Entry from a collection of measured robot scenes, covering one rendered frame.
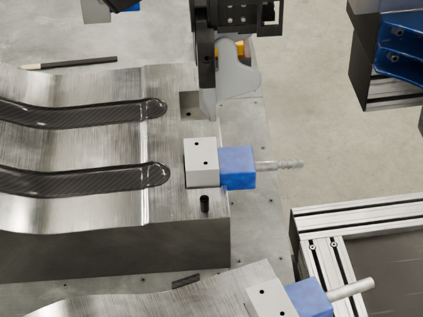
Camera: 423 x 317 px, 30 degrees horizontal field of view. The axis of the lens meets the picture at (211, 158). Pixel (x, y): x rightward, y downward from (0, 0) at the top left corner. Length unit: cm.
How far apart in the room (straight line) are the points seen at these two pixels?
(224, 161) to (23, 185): 22
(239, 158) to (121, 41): 40
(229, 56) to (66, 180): 27
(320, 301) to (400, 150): 142
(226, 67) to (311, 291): 24
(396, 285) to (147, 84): 82
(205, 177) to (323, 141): 135
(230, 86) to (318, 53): 173
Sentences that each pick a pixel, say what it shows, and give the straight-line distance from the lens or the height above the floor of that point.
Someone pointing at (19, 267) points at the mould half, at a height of 83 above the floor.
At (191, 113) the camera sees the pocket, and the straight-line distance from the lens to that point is 98.
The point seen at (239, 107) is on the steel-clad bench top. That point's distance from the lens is 108.
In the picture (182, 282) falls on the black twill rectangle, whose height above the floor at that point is 86.
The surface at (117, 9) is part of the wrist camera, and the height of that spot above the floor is 112.
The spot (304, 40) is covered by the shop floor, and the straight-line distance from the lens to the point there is 251.
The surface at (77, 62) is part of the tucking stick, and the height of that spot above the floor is 80.
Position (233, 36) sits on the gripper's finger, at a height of 104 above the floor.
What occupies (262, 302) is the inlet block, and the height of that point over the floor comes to 88.
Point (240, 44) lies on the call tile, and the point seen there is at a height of 84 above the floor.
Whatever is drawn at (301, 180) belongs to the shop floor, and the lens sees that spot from 207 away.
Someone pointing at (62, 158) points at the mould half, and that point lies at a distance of 92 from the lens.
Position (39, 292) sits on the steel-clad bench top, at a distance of 91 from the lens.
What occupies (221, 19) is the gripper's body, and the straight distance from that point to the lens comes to 71.
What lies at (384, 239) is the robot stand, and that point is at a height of 21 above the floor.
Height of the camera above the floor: 153
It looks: 46 degrees down
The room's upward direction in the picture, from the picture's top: 2 degrees counter-clockwise
